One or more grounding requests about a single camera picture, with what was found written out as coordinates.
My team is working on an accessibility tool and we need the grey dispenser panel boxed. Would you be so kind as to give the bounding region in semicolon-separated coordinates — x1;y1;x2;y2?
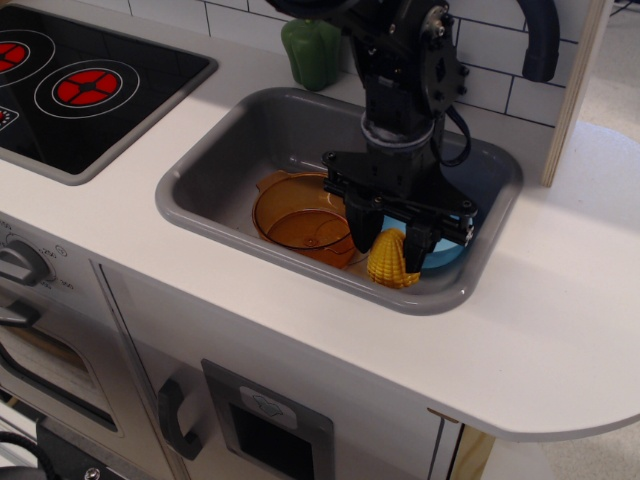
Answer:
201;359;336;480

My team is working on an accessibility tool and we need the yellow toy corn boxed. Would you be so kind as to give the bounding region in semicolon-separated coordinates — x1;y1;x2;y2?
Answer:
367;228;421;289

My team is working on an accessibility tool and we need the toy oven door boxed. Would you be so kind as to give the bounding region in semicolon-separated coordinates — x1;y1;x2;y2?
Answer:
1;283;118;433

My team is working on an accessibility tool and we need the light blue bowl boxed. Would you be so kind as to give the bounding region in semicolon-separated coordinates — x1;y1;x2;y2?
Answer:
382;216;465;270

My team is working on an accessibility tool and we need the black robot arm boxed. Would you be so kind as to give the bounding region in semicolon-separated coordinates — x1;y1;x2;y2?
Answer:
272;1;477;273

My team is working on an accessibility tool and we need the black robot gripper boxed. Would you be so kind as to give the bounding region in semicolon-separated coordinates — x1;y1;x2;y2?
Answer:
322;146;478;273

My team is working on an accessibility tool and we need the green toy bell pepper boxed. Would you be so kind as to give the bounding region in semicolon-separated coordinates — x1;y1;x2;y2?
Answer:
281;19;341;92

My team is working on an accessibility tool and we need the black cabinet door handle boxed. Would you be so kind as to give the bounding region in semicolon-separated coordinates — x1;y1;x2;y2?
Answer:
157;379;202;461

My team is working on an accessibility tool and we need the wooden side panel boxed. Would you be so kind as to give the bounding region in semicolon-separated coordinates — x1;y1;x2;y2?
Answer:
540;0;613;188

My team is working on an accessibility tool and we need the grey oven knob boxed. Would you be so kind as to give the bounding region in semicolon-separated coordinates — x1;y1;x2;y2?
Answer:
1;240;51;286

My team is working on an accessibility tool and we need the orange transparent pot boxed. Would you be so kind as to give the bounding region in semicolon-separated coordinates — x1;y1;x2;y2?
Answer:
252;170;356;268

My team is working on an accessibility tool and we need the black cable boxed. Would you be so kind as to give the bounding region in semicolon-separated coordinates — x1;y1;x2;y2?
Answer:
0;430;49;480

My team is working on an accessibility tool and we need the black toy faucet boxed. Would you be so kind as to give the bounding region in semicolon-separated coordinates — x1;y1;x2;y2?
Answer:
449;0;561;84

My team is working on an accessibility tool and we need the white cabinet door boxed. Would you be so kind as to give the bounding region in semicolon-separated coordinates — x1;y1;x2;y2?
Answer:
102;266;455;479

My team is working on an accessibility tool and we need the grey oven door handle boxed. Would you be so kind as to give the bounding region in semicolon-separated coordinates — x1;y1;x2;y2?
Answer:
1;294;42;328

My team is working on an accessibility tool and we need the black toy stovetop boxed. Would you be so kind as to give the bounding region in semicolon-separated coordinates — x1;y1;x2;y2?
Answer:
1;4;218;186

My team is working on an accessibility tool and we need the grey sink basin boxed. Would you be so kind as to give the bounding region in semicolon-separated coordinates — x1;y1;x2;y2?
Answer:
156;88;523;315

